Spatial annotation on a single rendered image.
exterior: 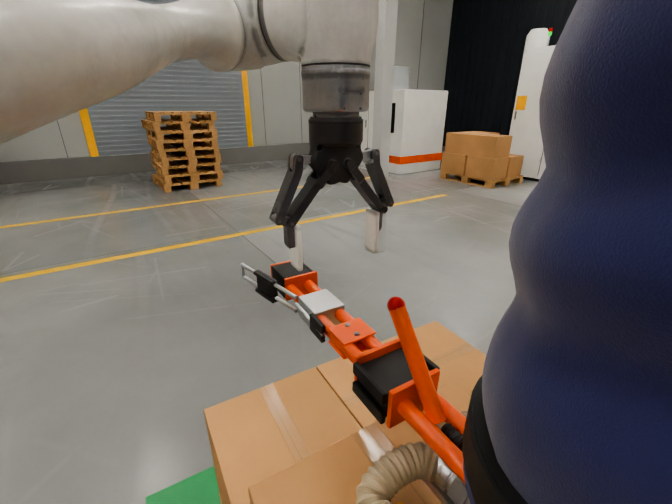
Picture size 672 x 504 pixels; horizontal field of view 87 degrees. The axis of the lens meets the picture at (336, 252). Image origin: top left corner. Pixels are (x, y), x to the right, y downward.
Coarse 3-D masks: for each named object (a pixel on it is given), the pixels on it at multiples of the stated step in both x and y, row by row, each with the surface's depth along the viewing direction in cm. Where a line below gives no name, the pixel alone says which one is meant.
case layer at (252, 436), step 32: (448, 352) 137; (480, 352) 137; (288, 384) 121; (320, 384) 121; (224, 416) 109; (256, 416) 109; (288, 416) 109; (320, 416) 109; (352, 416) 109; (224, 448) 99; (256, 448) 99; (288, 448) 99; (320, 448) 99; (224, 480) 91; (256, 480) 90
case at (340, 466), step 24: (456, 408) 62; (360, 432) 57; (384, 432) 57; (408, 432) 57; (312, 456) 53; (336, 456) 53; (360, 456) 53; (264, 480) 50; (288, 480) 50; (312, 480) 50; (336, 480) 50; (360, 480) 50
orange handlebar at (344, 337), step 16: (288, 288) 71; (320, 320) 61; (352, 320) 60; (336, 336) 56; (352, 336) 56; (368, 336) 56; (352, 352) 53; (416, 416) 42; (448, 416) 43; (464, 416) 42; (432, 432) 40; (432, 448) 40; (448, 448) 38; (448, 464) 38; (464, 480) 36
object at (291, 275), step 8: (272, 264) 78; (280, 264) 78; (288, 264) 78; (304, 264) 78; (272, 272) 77; (280, 272) 74; (288, 272) 74; (296, 272) 74; (304, 272) 74; (312, 272) 74; (280, 280) 74; (288, 280) 72; (296, 280) 73; (304, 280) 74; (312, 280) 75; (304, 288) 74; (288, 296) 73
